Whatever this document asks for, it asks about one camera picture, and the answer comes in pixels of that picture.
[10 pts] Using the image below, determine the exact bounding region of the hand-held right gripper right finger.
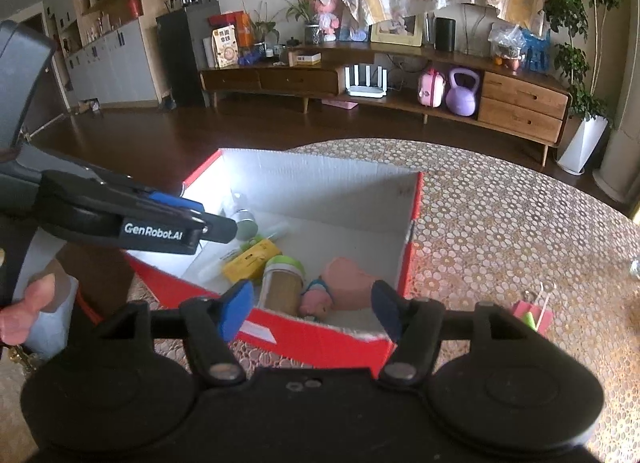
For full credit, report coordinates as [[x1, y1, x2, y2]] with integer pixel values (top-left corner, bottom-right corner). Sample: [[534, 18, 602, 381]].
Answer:
[[371, 279, 543, 386]]

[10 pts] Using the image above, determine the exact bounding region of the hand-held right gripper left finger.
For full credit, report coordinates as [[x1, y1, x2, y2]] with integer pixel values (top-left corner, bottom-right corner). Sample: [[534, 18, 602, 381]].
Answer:
[[92, 279, 253, 386]]

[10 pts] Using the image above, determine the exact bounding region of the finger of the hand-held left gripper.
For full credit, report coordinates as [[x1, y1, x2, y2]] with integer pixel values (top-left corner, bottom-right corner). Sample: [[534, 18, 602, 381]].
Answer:
[[194, 213, 239, 245], [100, 176, 205, 219]]

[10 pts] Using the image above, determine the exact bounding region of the small yellow box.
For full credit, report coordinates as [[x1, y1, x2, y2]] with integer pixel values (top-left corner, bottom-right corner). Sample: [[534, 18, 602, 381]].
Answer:
[[221, 238, 279, 284]]

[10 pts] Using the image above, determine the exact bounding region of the pink heart-shaped box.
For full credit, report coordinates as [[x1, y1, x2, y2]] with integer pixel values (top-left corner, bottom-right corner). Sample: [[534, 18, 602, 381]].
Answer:
[[320, 257, 396, 311]]

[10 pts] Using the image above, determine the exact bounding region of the green-lidded toothpick jar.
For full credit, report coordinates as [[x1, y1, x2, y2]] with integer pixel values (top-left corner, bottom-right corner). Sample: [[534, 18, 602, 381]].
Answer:
[[257, 255, 306, 316]]

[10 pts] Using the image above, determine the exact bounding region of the pink pig figurine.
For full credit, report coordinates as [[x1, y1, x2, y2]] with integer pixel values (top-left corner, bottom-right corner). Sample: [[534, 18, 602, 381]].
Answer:
[[298, 279, 335, 320]]

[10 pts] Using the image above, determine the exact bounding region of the red cardboard box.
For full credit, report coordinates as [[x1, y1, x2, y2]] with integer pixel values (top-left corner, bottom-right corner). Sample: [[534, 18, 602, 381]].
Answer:
[[125, 147, 424, 374]]

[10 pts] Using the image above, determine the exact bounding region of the pink binder clip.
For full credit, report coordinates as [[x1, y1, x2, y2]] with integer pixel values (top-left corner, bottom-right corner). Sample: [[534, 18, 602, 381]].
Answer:
[[511, 282, 556, 331]]

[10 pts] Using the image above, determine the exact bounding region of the person's left hand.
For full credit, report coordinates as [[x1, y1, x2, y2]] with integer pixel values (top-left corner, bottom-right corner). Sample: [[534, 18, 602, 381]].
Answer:
[[0, 275, 56, 346]]

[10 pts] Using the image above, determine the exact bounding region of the black mini fridge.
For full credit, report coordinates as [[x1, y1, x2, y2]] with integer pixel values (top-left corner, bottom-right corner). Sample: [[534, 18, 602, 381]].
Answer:
[[156, 0, 221, 101]]

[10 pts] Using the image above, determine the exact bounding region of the printed snack box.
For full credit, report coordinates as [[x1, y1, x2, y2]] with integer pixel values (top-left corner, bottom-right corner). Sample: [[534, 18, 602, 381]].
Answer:
[[211, 26, 239, 68]]

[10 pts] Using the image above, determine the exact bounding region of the orange box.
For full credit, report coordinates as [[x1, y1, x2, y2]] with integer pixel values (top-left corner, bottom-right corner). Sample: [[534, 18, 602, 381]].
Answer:
[[209, 12, 253, 47]]

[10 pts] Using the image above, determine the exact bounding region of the small leafy potted plant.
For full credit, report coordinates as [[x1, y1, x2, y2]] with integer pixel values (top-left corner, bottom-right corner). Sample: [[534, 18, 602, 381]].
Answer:
[[247, 0, 281, 44]]

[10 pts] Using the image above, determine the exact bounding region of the white router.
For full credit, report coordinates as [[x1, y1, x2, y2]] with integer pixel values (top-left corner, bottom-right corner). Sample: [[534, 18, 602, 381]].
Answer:
[[344, 64, 388, 98]]

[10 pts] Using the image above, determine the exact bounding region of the purple kettlebell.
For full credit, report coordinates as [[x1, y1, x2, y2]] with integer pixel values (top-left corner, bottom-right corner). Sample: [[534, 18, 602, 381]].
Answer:
[[446, 67, 482, 117]]

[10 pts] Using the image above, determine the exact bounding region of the pink toy suitcase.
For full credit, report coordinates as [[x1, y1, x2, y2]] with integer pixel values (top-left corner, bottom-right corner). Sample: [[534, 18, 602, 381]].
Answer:
[[417, 68, 447, 109]]

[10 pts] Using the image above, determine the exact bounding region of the pink doll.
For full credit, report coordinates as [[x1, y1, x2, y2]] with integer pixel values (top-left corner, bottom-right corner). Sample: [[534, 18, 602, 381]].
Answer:
[[312, 0, 343, 41]]

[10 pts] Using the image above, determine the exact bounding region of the wooden TV cabinet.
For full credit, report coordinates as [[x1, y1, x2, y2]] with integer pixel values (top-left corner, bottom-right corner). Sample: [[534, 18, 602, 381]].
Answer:
[[200, 38, 571, 166]]

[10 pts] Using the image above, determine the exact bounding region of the white planter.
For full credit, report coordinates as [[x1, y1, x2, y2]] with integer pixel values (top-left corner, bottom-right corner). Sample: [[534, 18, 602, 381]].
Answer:
[[556, 116, 610, 175]]

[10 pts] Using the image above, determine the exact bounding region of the white standing air conditioner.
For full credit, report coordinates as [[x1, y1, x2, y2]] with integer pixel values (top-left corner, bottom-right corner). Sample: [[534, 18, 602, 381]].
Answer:
[[594, 0, 640, 205]]

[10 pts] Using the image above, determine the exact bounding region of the black speaker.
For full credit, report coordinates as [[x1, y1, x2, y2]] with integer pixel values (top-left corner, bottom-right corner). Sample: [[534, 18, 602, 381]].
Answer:
[[434, 17, 457, 52]]

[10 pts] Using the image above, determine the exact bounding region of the clear plastic bag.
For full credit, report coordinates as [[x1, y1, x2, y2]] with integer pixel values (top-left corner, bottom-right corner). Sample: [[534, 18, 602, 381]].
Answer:
[[487, 23, 526, 69]]

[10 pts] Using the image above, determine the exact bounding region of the tall potted tree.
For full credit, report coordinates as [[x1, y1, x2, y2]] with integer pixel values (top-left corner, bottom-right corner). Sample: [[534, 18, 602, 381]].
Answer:
[[542, 0, 631, 119]]

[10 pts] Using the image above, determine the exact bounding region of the wood and grey wall cabinet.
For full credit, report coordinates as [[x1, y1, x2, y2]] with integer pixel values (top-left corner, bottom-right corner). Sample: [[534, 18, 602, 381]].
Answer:
[[42, 0, 173, 104]]

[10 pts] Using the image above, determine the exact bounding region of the picture frame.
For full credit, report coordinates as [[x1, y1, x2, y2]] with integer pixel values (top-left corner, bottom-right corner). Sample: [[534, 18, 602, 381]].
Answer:
[[370, 16, 424, 47]]

